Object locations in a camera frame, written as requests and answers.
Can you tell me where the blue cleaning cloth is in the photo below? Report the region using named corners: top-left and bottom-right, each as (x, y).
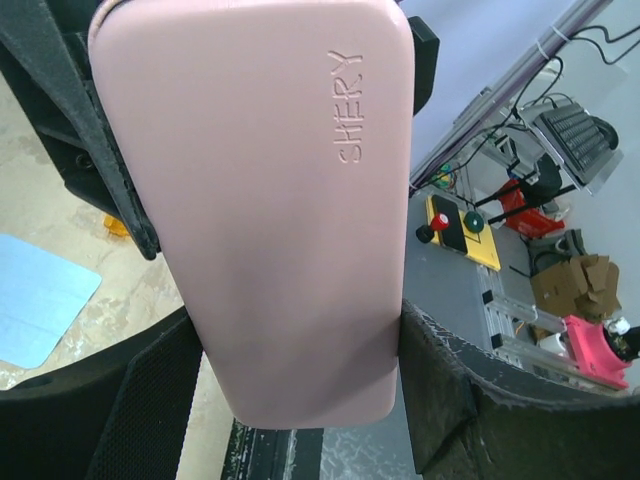
top-left (1, 234), bottom-right (102, 369)

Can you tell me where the pink plastic part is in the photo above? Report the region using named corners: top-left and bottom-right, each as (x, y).
top-left (564, 315), bottom-right (631, 390)

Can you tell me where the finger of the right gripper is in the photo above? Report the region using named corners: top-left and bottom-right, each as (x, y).
top-left (399, 15), bottom-right (440, 115)
top-left (1, 1), bottom-right (160, 260)

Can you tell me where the yellow emergency stop box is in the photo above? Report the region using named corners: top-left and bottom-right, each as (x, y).
top-left (415, 193), bottom-right (501, 272)

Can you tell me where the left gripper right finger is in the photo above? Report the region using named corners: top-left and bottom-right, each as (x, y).
top-left (399, 302), bottom-right (639, 479)

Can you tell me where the pink glasses case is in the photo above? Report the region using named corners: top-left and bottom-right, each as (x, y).
top-left (89, 1), bottom-right (414, 429)

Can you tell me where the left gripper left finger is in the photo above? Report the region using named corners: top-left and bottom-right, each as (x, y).
top-left (1, 309), bottom-right (202, 479)

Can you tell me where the black keyboard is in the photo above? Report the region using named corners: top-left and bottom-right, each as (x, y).
top-left (519, 99), bottom-right (623, 196)

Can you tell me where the cardboard box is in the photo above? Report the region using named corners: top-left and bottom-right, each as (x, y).
top-left (530, 255), bottom-right (621, 323)

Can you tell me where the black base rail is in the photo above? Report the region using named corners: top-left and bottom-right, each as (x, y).
top-left (220, 420), bottom-right (324, 480)

